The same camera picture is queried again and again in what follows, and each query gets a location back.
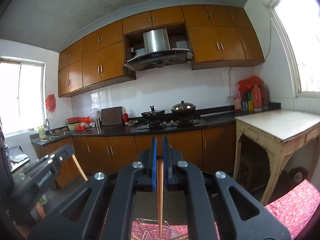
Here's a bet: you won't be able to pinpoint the steel wire utensil holder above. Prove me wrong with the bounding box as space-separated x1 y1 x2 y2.
131 218 189 240

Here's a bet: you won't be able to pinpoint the dark cutting board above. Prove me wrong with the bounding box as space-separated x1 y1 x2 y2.
101 106 123 126

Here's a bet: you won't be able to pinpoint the brown upper kitchen cabinets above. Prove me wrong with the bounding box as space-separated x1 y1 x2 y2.
58 4 265 97

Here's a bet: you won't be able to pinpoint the yellow dish soap bottle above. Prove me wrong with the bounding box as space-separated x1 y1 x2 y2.
38 126 47 140

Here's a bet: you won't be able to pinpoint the red floral tablecloth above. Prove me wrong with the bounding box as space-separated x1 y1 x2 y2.
131 179 320 240

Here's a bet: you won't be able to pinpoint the red bottles and condiments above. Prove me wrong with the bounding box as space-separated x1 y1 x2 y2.
233 75 269 114

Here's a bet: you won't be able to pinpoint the cream wooden side table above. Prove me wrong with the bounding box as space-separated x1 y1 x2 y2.
233 109 319 205

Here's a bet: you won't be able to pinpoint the dark pot with lid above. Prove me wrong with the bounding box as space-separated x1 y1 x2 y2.
171 101 196 114

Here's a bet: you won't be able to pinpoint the black wok with handle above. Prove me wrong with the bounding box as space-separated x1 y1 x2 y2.
141 106 165 121

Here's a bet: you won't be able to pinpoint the white green bucket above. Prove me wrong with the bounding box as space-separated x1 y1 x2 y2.
38 193 48 204

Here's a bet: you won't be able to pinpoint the brown lower kitchen cabinets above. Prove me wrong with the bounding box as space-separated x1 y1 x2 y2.
31 122 237 189

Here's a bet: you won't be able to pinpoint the wooden chopstick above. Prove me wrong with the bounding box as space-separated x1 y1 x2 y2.
157 159 164 237
72 154 88 181

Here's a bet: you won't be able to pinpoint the brown kitchen cabinets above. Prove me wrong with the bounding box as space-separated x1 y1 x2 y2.
58 4 265 97
31 122 237 189

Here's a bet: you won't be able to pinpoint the steel range hood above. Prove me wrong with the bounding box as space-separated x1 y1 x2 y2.
124 24 193 72

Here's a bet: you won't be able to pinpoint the red basin and bags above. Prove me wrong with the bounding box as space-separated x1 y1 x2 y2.
67 116 91 131

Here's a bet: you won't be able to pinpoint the small red bottle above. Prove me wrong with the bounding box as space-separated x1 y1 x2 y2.
123 110 129 123

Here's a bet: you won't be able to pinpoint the red plastic bag on wall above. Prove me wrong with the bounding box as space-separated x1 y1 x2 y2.
46 94 56 113

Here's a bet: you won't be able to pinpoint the person's left hand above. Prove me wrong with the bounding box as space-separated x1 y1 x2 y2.
15 202 46 239

